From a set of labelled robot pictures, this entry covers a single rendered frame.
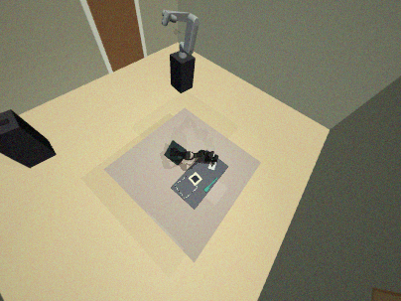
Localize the cream square tile with dark centre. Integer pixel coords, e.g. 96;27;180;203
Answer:
189;172;202;185

